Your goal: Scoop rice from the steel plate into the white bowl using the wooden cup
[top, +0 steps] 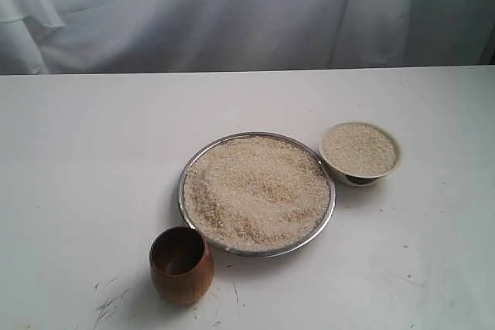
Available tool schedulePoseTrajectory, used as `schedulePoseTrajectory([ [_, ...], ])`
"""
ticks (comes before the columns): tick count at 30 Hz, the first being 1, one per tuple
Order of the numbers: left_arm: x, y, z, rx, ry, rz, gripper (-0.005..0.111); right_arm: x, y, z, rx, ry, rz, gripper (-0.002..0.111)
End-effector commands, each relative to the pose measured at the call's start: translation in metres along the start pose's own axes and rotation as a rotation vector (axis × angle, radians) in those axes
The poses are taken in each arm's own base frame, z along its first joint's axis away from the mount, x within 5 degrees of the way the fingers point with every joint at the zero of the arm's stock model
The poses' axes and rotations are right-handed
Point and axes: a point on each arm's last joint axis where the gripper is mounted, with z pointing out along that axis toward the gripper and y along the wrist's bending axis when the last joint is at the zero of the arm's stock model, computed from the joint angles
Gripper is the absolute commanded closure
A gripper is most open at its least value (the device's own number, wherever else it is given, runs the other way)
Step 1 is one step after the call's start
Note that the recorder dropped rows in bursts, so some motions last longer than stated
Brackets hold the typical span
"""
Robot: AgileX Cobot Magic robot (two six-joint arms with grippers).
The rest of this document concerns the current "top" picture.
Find brown wooden cup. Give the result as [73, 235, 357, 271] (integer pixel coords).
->
[148, 226, 214, 305]

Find round metal rice tray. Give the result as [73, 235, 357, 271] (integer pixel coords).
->
[177, 132, 336, 257]

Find white ceramic rice bowl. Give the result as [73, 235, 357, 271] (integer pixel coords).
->
[319, 121, 402, 187]

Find white backdrop cloth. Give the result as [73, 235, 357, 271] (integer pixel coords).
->
[1, 0, 494, 75]

